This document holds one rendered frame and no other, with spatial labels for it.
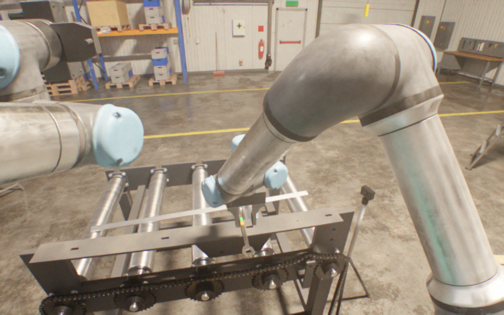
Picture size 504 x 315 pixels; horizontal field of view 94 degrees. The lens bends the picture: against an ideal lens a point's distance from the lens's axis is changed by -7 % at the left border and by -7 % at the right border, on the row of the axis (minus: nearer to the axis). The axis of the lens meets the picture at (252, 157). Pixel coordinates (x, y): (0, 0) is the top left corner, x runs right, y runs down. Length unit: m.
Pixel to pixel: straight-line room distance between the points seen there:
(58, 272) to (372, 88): 1.23
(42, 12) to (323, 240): 1.18
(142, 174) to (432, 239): 1.84
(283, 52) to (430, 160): 9.93
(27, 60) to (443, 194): 0.57
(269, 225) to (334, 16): 10.20
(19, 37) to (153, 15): 7.99
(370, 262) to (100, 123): 2.47
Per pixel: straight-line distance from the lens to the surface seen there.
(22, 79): 0.43
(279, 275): 1.25
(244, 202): 0.83
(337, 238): 1.28
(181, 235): 1.03
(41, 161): 0.30
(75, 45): 0.51
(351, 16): 11.22
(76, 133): 0.31
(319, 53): 0.31
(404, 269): 2.69
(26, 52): 0.44
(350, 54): 0.31
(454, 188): 0.42
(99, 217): 1.68
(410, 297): 2.52
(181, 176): 1.99
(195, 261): 1.32
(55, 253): 1.17
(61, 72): 0.57
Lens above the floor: 1.90
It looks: 30 degrees down
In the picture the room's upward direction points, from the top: straight up
